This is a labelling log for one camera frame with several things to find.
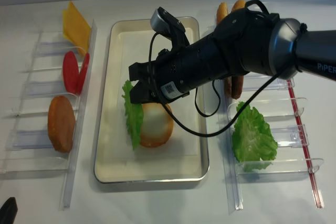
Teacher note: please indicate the yellow cheese slices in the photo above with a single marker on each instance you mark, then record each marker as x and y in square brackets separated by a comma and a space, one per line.
[75, 28]

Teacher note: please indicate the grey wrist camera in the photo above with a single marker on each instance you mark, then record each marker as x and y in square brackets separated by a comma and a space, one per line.
[167, 25]

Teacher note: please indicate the red tomato slice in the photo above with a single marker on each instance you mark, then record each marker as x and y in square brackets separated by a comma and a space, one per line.
[70, 72]
[82, 74]

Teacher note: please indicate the clear acrylic rack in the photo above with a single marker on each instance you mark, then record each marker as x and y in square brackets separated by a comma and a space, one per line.
[31, 77]
[282, 110]

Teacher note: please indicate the left bun half right rack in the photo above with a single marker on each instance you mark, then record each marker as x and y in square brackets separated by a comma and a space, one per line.
[222, 12]

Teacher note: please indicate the left red tomato slice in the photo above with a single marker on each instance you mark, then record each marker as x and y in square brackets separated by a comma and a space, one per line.
[70, 72]

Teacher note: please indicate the clear acrylic left rack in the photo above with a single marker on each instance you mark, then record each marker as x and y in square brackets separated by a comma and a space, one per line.
[31, 77]

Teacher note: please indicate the right red tomato slice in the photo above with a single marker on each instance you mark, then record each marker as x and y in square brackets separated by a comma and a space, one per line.
[82, 74]

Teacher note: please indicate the black object bottom left corner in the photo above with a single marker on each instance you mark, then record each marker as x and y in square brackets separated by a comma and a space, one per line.
[8, 211]

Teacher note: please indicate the bun half rack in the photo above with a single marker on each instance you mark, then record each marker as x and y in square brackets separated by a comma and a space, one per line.
[239, 4]
[222, 12]

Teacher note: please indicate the clear acrylic right rack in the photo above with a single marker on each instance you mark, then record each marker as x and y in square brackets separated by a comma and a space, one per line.
[282, 110]

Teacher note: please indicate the green lettuce leaf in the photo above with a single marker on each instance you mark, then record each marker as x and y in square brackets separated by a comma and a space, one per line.
[133, 114]
[253, 144]

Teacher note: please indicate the left brown meat patty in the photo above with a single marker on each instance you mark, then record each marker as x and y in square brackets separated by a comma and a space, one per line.
[228, 87]

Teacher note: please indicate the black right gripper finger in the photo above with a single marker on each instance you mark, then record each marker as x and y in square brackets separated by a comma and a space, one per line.
[139, 72]

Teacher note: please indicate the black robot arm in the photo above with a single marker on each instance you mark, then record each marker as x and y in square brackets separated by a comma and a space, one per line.
[244, 41]

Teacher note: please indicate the green lettuce leaf in rack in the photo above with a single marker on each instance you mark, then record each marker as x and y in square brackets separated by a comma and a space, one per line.
[253, 144]

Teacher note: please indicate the brown bun in left rack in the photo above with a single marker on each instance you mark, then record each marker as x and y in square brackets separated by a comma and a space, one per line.
[61, 124]

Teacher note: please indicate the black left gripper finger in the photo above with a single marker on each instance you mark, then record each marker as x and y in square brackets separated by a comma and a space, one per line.
[142, 93]

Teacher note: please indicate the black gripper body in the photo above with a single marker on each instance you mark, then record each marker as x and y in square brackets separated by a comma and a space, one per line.
[175, 73]

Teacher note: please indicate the cream metal tray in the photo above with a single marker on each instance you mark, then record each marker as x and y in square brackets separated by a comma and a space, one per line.
[110, 169]

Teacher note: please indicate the right brown meat patty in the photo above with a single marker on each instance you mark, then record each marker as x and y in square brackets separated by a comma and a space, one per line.
[237, 86]

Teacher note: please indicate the white paper tray liner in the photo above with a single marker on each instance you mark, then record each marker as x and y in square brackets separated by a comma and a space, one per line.
[135, 48]

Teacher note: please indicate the brown meat patty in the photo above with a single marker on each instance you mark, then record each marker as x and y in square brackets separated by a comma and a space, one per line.
[228, 87]
[237, 86]

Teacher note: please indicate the bottom bun slice on tray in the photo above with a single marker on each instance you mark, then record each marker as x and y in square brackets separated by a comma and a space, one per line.
[157, 125]

